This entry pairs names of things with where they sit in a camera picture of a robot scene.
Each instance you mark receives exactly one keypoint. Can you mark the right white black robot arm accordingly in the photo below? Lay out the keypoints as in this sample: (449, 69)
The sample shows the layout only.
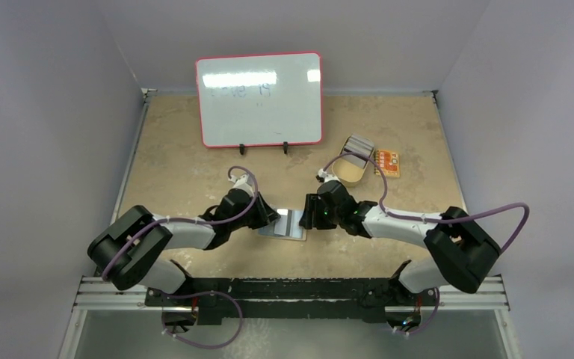
(461, 252)

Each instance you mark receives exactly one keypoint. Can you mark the aluminium frame rail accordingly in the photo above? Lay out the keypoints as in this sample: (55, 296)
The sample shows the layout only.
(95, 294)

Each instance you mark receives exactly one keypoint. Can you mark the pink framed whiteboard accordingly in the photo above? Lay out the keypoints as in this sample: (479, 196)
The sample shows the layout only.
(260, 100)

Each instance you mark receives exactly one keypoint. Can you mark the beige oval tray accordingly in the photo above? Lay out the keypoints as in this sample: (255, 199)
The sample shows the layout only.
(350, 168)

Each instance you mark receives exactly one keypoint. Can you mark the orange card pack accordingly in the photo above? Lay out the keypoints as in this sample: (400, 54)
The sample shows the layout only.
(389, 163)

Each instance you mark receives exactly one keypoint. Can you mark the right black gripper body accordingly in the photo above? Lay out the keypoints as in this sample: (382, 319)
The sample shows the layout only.
(314, 210)

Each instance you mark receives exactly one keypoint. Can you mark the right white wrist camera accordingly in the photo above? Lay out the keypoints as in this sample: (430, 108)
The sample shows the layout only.
(323, 176)

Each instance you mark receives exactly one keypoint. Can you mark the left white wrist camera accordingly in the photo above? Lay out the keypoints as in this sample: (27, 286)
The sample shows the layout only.
(244, 182)

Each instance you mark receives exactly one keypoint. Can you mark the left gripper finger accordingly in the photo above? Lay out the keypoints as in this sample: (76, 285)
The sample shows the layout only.
(262, 219)
(263, 206)

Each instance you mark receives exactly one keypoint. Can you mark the credit card with black stripe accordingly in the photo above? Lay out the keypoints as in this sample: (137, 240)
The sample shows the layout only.
(288, 226)

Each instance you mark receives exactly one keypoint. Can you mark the beige card holder wallet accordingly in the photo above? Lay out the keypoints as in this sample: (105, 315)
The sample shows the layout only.
(266, 231)

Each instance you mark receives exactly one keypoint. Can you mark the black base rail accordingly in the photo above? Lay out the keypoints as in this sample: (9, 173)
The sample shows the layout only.
(371, 299)

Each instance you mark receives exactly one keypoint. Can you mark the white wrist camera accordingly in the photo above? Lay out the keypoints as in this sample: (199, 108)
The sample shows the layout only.
(323, 176)
(244, 182)

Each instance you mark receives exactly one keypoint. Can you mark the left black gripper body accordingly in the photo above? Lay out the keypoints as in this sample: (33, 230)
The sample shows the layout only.
(245, 221)

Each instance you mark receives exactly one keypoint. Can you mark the credit card stack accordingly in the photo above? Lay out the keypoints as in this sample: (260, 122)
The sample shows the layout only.
(358, 144)

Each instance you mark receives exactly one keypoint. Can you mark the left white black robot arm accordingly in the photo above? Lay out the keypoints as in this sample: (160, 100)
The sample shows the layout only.
(128, 252)

